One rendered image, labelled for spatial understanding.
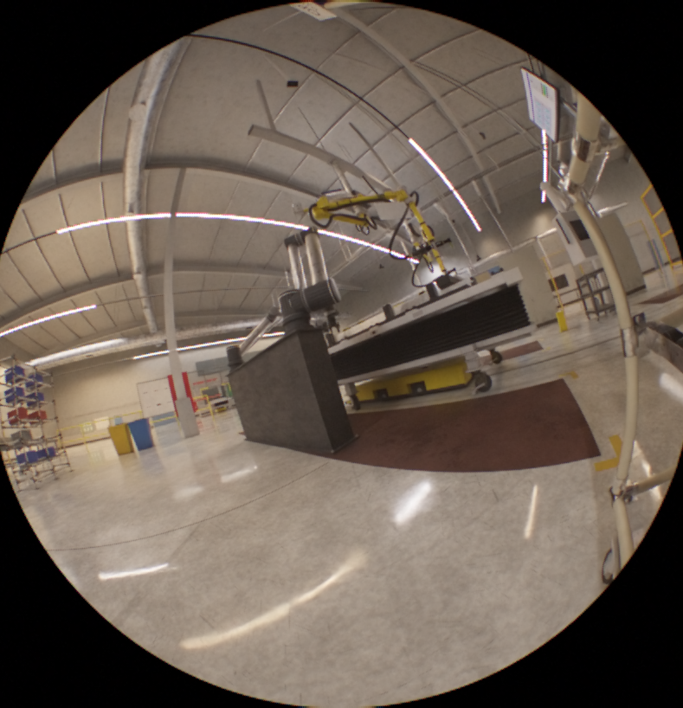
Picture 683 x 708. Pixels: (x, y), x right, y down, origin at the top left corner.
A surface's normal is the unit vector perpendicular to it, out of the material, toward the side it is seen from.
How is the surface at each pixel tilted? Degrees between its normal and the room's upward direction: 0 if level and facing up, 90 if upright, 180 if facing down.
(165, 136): 176
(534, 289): 90
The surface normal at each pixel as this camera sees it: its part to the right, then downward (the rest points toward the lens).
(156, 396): 0.71, -0.26
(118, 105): 0.34, 0.94
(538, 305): -0.72, 0.16
